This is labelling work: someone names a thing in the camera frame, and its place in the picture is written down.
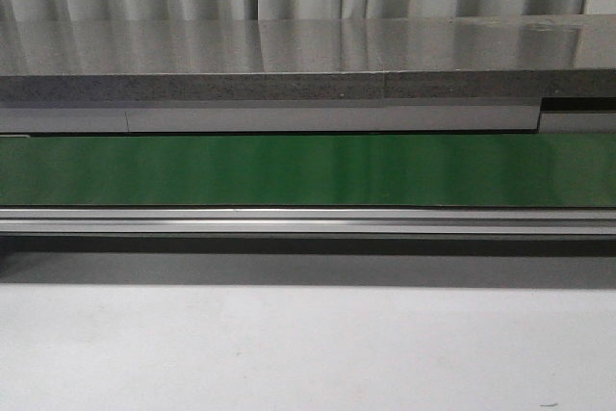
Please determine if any green conveyor belt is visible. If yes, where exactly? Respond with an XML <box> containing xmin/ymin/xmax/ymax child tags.
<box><xmin>1</xmin><ymin>134</ymin><xmax>615</xmax><ymax>208</ymax></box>

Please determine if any grey stone counter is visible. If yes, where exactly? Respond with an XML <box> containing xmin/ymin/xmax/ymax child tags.
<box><xmin>1</xmin><ymin>15</ymin><xmax>615</xmax><ymax>135</ymax></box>

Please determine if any aluminium conveyor frame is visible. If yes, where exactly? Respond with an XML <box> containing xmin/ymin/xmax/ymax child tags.
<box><xmin>1</xmin><ymin>202</ymin><xmax>615</xmax><ymax>241</ymax></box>

